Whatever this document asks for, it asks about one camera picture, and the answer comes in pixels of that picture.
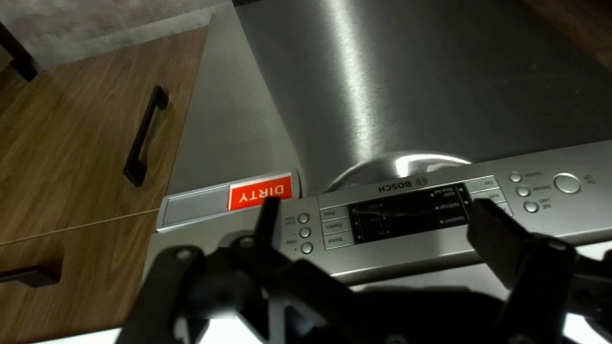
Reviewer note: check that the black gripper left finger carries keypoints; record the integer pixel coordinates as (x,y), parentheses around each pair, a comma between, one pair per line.
(266,221)

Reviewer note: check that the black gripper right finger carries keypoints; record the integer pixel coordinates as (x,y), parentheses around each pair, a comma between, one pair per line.
(534,267)

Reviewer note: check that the red dirty magnet sign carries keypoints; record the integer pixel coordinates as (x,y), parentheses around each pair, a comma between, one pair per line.
(253,193)

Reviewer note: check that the stainless steel dishwasher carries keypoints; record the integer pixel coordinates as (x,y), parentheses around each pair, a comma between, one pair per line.
(390,116)

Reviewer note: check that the dark wood cabinet front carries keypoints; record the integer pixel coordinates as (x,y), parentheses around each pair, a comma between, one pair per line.
(63,198)

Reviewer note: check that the black cabinet handle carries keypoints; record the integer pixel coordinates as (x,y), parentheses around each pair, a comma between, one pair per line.
(134,166)

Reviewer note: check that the black lower drawer handle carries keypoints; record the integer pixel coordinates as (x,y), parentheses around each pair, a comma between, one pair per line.
(33,277)

